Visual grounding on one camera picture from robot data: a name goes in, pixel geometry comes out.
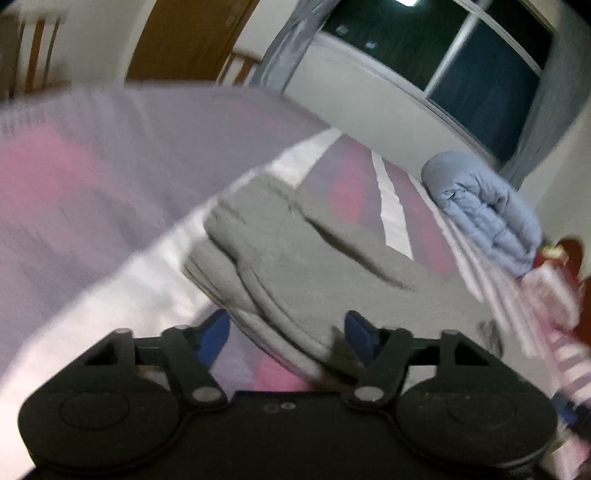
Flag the grey pants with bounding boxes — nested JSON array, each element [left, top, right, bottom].
[[182, 173, 505, 385]]

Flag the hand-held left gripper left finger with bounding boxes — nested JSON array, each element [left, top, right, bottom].
[[83, 309, 230, 407]]

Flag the wooden furniture frame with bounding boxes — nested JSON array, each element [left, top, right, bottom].
[[0, 11, 68, 100]]

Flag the red-brown wooden headboard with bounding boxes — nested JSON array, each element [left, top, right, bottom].
[[556, 236, 591, 352]]

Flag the brown wooden door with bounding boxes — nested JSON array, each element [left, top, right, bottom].
[[126, 0, 260, 85]]

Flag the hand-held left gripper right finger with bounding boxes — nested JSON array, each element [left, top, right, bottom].
[[342, 310, 498, 409]]

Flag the wooden chair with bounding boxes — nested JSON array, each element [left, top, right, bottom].
[[216, 50, 259, 89]]

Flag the pile of red clothes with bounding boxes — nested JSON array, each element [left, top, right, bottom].
[[533, 235, 575, 271]]

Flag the bed with striped sheet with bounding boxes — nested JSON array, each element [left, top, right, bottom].
[[0, 83, 591, 480]]

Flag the striped pillow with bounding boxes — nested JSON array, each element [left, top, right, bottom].
[[547, 330, 591, 409]]

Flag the grey curtain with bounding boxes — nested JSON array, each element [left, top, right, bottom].
[[252, 0, 334, 94], [501, 25, 591, 188]]

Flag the folded light blue duvet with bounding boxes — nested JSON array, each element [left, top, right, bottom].
[[421, 150, 544, 278]]

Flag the white-framed window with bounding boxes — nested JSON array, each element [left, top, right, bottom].
[[318, 0, 556, 163]]

